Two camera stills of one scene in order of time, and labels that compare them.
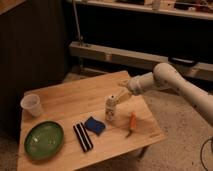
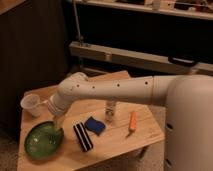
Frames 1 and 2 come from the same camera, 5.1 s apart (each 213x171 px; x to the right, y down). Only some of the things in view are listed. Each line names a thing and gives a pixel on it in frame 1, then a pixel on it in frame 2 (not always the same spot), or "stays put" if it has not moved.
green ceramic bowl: [44, 140] stays put
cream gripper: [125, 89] to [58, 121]
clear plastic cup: [30, 105] stays put
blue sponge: [94, 125] stays put
